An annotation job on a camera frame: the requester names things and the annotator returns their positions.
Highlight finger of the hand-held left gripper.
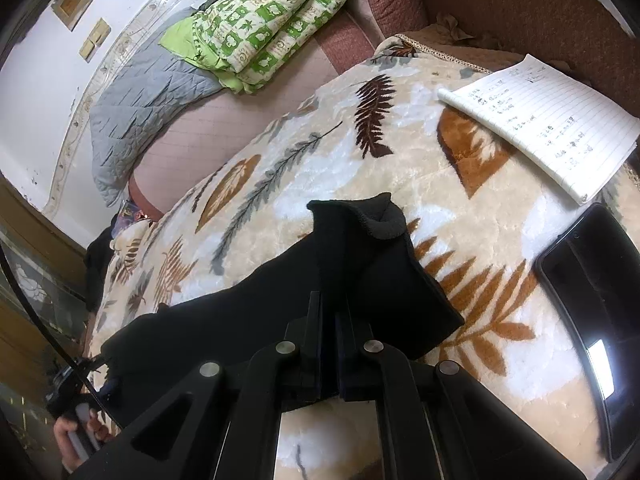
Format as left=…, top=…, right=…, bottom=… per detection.
left=99, top=377, right=123, bottom=410

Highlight grey quilted blanket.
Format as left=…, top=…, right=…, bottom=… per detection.
left=90, top=7, right=224, bottom=207

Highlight pink bed sheet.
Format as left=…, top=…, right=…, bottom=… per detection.
left=127, top=10, right=382, bottom=223

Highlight green patterned quilt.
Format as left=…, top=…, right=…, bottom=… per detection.
left=159, top=0, right=360, bottom=96

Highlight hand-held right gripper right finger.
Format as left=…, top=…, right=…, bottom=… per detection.
left=335, top=311, right=587, bottom=480

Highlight black cable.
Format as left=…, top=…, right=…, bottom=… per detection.
left=0, top=242, right=125, bottom=432

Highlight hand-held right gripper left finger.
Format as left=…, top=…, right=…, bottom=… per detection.
left=62, top=291, right=322, bottom=480

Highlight leaf print plush blanket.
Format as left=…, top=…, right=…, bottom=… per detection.
left=82, top=35, right=640, bottom=480

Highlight beige fringed quilted cover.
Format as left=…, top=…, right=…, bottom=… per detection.
left=384, top=10, right=568, bottom=75

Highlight person's left hand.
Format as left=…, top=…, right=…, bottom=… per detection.
left=54, top=406, right=115, bottom=475

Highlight black pants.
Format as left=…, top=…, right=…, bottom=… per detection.
left=102, top=192, right=467, bottom=411

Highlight black tablet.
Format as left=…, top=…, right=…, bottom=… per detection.
left=534, top=203, right=640, bottom=463

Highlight dark cloth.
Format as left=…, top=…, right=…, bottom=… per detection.
left=84, top=227, right=120, bottom=312

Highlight lined paper notebook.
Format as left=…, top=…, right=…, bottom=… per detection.
left=437, top=54, right=640, bottom=206

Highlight colourful printed cloth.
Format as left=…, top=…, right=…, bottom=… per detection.
left=112, top=199, right=152, bottom=237

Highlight wooden glass door cabinet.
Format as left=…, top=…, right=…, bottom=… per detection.
left=0, top=175, right=101, bottom=461

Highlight brown upholstered headboard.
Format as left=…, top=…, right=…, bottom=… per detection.
left=410, top=0, right=637, bottom=67

